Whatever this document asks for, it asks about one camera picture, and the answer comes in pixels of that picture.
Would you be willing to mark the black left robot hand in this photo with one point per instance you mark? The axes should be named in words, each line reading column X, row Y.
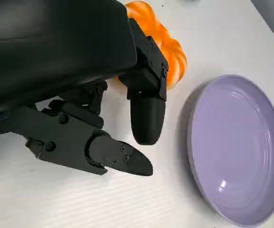
column 56, row 47

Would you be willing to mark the orange white toy bread roll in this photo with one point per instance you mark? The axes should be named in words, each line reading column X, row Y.
column 172, row 59

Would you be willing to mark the lilac plate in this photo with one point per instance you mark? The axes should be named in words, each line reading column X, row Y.
column 237, row 152

